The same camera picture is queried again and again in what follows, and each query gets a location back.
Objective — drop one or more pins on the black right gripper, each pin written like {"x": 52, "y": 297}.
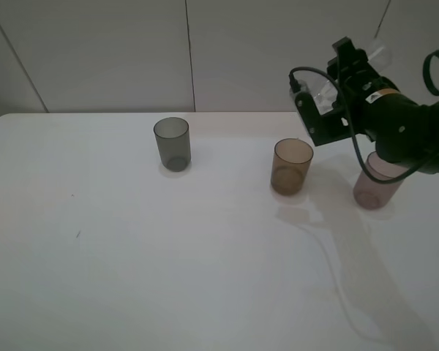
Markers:
{"x": 358, "y": 80}

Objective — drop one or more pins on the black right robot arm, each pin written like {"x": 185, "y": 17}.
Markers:
{"x": 404, "y": 132}

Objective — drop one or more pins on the amber translucent plastic cup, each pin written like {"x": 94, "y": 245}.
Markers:
{"x": 291, "y": 162}

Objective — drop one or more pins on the pink translucent plastic cup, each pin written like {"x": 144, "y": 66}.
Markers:
{"x": 371, "y": 195}

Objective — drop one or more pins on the grey translucent plastic cup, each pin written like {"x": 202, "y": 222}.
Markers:
{"x": 173, "y": 141}

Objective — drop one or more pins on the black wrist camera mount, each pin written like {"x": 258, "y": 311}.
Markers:
{"x": 322, "y": 129}

